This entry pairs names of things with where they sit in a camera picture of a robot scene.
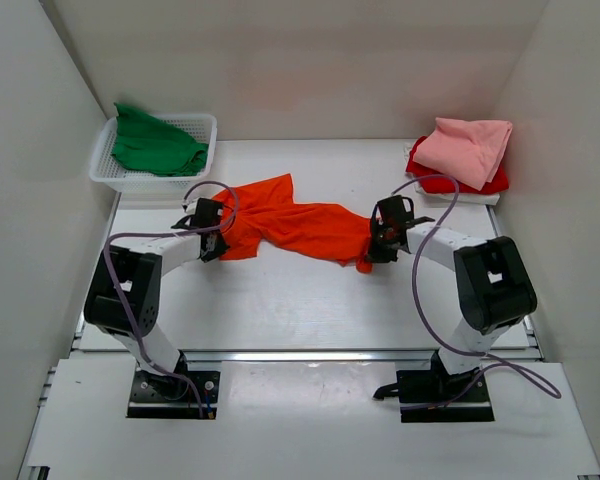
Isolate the red folded t shirt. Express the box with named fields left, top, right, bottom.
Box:
left=406, top=136, right=509, bottom=195

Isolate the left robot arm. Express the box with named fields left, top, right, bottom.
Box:
left=83, top=198, right=236, bottom=398

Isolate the orange t shirt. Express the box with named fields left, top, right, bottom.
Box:
left=213, top=174, right=373, bottom=274

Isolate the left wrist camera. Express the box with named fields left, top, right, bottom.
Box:
left=182, top=197, right=201, bottom=214

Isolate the green t shirt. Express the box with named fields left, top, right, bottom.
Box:
left=111, top=103, right=209, bottom=177

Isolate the pink folded t shirt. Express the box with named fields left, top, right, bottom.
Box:
left=408, top=117, right=513, bottom=191

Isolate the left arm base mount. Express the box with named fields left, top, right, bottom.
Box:
left=126, top=368, right=221, bottom=420

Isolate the white plastic basket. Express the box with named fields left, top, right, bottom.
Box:
left=89, top=106, right=218, bottom=194

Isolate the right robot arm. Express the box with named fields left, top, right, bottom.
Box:
left=366, top=195, right=537, bottom=401

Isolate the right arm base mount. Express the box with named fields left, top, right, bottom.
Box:
left=373, top=362, right=495, bottom=424

